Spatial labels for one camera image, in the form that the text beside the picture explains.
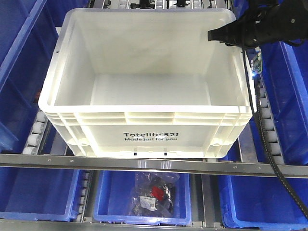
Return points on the grey metal shelf frame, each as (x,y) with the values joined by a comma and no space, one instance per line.
(152,165)

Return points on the white plastic tote box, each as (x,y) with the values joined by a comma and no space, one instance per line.
(146,84)

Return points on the blue bin lower left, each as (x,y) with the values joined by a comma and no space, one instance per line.
(40,193)

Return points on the plastic bag of parts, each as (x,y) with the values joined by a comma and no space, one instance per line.
(153,195)

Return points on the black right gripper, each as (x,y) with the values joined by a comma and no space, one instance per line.
(265,21)

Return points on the blue plastic bin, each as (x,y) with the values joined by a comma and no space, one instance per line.
(285,75)

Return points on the blue bin lower middle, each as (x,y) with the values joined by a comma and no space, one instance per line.
(113,195)

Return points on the lower roller rail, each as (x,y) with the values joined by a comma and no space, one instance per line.
(83,194)

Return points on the roller conveyor rail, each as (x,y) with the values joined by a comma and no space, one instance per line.
(34,141)
(269,135)

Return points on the left roller conveyor rail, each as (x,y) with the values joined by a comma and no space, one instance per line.
(34,141)

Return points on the blue bin upper left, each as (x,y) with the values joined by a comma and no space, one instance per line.
(27,41)

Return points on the blue bin lower right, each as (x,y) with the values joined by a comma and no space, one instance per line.
(258,202)

